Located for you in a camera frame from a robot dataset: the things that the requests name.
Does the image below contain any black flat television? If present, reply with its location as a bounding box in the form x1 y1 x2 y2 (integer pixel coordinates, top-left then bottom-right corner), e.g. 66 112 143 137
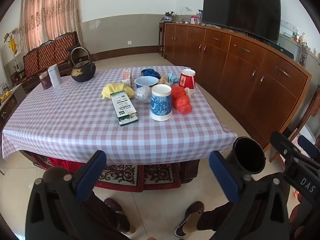
201 0 282 43

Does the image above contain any white tea tin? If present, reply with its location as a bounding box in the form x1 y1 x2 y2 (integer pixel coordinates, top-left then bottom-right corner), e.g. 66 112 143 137
47 64 62 88

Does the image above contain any long wooden sideboard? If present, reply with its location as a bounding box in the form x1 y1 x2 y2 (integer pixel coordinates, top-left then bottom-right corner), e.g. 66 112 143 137
164 22 313 153

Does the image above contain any wooden quilted sofa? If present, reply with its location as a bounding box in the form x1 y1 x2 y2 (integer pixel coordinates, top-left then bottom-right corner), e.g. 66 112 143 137
11 31 82 90

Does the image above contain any coat rack with yellow items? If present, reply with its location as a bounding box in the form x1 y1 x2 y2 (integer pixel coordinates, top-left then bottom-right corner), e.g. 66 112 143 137
4 27 19 55

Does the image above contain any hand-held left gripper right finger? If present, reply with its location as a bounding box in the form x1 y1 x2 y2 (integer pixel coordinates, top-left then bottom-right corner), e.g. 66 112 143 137
209 151 292 240

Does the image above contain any carved wooden shelf stand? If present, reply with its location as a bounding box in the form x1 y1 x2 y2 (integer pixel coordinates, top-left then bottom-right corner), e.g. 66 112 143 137
271 86 320 162

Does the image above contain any yellow plastic bag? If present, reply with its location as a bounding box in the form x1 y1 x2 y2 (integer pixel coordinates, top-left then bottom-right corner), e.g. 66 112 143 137
101 82 135 100

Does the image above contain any dark blue cloth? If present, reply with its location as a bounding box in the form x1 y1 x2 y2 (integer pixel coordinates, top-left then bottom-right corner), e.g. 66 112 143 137
141 68 160 78

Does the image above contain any light blue face mask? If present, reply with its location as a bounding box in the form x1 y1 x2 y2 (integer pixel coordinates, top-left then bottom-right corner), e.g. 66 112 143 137
166 72 180 85

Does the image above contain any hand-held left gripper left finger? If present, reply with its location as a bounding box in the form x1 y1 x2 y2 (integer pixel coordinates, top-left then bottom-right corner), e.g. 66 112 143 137
25 150 108 240

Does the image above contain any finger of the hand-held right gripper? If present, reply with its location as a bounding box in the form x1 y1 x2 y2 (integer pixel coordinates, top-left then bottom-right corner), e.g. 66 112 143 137
297 135 320 159
270 131 302 161

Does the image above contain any dark wooden side table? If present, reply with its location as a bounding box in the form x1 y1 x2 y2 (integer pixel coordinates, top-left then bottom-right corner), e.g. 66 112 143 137
159 22 166 57

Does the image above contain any small pink and white carton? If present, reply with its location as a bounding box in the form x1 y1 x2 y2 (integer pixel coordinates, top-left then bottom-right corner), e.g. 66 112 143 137
121 69 132 88

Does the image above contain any small potted plant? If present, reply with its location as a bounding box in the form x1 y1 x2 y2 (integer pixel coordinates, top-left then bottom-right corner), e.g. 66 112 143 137
161 11 178 23

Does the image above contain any pink embroidered curtain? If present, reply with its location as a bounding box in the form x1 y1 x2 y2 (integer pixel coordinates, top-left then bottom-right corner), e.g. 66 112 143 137
19 0 82 52

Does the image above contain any blue patterned paper cup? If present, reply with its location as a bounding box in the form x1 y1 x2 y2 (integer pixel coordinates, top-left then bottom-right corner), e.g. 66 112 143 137
149 84 173 122

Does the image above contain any black round trash bin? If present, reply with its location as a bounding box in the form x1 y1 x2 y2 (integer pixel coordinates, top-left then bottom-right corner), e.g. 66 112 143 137
225 137 267 180

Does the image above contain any red paper cup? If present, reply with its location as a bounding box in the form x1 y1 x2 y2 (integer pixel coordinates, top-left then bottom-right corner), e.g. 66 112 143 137
178 69 196 90

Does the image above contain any person's leg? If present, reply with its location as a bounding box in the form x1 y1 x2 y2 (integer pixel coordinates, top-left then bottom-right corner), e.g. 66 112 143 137
87 191 130 233
196 171 300 240

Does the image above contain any clear plastic bag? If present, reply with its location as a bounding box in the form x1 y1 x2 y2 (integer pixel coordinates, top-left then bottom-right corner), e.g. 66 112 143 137
134 85 152 103

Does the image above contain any black iron teapot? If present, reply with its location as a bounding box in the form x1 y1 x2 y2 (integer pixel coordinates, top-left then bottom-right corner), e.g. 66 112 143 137
71 47 97 82

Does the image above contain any black set-top box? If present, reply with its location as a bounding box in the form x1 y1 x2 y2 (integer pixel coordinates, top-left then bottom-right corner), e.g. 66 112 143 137
270 42 295 58

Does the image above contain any person's right leg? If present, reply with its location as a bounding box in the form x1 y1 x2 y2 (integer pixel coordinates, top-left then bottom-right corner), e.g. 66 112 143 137
196 171 300 240

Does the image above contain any blue bowl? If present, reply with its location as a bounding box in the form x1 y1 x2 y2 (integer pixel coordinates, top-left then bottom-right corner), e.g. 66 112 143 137
134 76 159 89

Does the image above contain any dark red tea tin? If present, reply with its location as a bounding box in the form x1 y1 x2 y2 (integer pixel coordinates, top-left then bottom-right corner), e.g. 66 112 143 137
39 71 52 90

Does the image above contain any green and white carton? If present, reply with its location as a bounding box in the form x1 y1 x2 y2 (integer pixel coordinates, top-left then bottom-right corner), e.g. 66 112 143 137
110 91 139 127

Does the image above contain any pink checked tablecloth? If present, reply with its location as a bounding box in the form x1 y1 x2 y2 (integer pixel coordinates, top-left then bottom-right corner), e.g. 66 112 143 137
1 66 238 165

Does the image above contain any person's left leg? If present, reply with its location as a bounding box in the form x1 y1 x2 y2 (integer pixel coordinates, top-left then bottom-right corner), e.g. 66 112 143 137
87 191 130 233

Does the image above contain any red plastic bag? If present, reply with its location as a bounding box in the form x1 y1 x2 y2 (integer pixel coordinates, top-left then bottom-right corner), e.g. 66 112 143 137
171 85 193 115

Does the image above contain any red patterned carpet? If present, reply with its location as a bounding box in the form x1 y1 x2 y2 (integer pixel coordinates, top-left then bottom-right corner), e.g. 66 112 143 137
32 155 182 193

